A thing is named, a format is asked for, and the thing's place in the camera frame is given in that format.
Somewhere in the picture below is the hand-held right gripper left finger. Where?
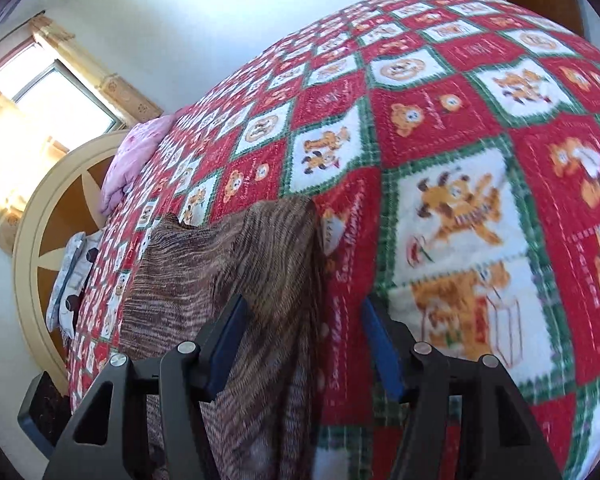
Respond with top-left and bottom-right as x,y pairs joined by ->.
41,294 -> 253,480

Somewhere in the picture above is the red checkered printed blanket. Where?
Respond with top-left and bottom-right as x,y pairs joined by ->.
66,0 -> 600,480

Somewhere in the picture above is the window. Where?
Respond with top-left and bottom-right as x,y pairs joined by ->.
0,42 -> 126,136

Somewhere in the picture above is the dark bedside table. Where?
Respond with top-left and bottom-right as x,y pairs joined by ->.
17,371 -> 73,453

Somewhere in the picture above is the pink quilt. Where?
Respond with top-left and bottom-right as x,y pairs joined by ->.
100,114 -> 178,217

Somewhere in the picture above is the cream and wood headboard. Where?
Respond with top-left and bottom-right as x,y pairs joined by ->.
12,129 -> 131,386

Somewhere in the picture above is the yellow patterned curtain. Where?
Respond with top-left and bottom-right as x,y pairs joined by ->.
0,15 -> 163,256

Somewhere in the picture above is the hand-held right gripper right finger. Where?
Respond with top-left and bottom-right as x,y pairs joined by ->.
361,296 -> 564,480

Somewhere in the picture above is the brown knitted garment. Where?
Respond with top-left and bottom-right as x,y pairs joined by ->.
114,195 -> 326,480

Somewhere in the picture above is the white pillow with dark spots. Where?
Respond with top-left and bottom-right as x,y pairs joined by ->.
46,230 -> 106,343

